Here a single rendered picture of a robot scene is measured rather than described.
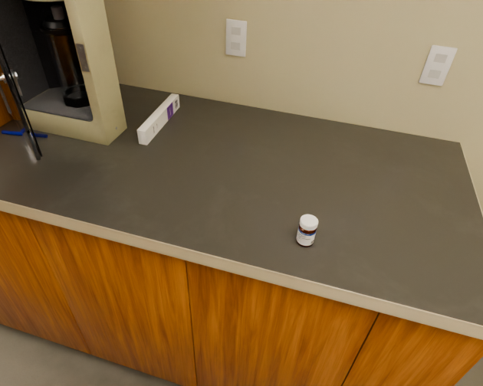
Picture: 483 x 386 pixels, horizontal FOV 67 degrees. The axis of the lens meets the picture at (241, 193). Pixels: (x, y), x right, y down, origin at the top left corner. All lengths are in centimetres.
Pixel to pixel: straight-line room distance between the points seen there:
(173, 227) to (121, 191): 19
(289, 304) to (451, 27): 89
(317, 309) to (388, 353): 21
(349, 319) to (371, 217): 25
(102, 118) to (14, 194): 30
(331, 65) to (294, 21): 18
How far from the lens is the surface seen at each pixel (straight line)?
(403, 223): 97
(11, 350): 195
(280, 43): 129
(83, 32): 104
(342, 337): 98
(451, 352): 99
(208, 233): 84
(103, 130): 115
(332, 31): 126
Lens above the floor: 155
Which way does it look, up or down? 40 degrees down
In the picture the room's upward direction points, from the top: 3 degrees clockwise
